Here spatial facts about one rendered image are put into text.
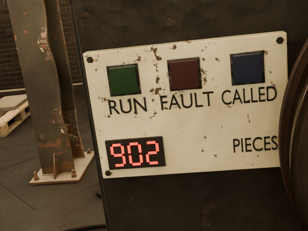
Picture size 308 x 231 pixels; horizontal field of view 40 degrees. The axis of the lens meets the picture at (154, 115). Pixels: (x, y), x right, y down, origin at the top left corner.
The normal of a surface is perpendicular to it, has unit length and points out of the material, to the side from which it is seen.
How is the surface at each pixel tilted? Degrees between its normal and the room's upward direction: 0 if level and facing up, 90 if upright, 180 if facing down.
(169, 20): 90
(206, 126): 90
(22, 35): 90
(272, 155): 90
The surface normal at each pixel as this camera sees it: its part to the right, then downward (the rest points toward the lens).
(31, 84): -0.11, 0.29
